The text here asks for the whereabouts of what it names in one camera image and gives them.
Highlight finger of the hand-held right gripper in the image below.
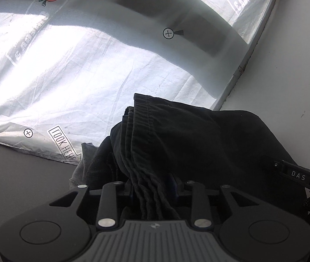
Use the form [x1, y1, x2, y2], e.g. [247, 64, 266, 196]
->
[261, 155, 282, 176]

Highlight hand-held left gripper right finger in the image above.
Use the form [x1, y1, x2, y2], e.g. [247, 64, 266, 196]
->
[168, 173, 262, 229]

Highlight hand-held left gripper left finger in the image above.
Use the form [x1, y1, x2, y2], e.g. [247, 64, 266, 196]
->
[49, 181, 133, 230]

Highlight stack of clothes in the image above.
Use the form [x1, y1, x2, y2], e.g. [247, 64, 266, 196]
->
[69, 127, 129, 194]

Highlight black pants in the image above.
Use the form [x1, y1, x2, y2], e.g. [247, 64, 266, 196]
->
[110, 93, 308, 221]

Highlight white carrot-print sheet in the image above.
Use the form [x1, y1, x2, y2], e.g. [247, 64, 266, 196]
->
[0, 0, 282, 165]

